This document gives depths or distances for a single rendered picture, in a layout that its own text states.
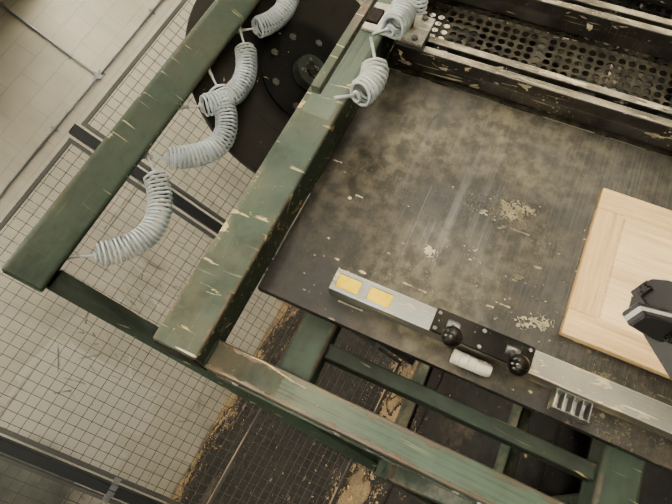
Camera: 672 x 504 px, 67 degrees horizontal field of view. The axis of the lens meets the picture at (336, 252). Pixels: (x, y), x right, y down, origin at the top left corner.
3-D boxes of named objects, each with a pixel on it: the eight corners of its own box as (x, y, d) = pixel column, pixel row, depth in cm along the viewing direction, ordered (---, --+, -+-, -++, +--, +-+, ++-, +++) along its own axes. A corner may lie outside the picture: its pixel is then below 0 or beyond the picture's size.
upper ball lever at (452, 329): (458, 337, 100) (458, 353, 87) (440, 329, 101) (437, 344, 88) (465, 320, 100) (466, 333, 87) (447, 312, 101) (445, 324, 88)
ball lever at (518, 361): (517, 362, 98) (526, 382, 85) (498, 354, 99) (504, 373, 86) (525, 344, 97) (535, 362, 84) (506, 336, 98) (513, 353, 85)
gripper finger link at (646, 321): (646, 304, 50) (684, 320, 52) (619, 322, 51) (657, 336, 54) (655, 317, 48) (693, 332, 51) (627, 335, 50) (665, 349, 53)
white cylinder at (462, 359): (448, 363, 101) (486, 380, 100) (450, 360, 99) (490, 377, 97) (453, 350, 102) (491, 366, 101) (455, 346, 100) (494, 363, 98)
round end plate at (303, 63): (351, 238, 165) (133, 70, 135) (342, 240, 170) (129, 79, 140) (436, 69, 195) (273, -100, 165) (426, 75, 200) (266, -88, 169)
